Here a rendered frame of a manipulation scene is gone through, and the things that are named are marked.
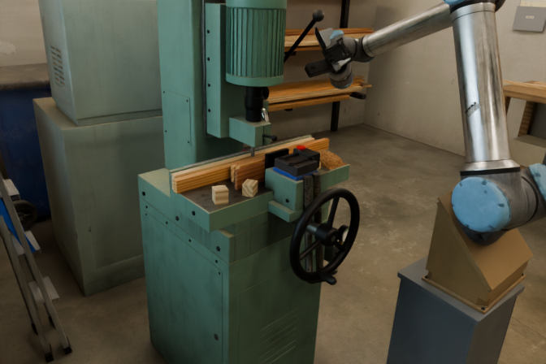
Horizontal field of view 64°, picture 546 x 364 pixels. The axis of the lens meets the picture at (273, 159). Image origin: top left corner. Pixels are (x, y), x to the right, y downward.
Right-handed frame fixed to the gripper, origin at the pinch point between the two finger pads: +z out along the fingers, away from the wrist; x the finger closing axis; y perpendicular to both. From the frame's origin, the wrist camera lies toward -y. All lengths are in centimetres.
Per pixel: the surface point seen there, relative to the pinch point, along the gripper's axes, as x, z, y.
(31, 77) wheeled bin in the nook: -107, -64, -143
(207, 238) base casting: 36, 6, -60
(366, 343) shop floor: 99, -78, -46
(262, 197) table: 34, 8, -39
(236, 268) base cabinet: 48, 5, -56
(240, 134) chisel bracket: 11.1, 1.2, -37.1
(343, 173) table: 35.1, -21.9, -15.7
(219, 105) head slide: 0.3, 4.9, -38.1
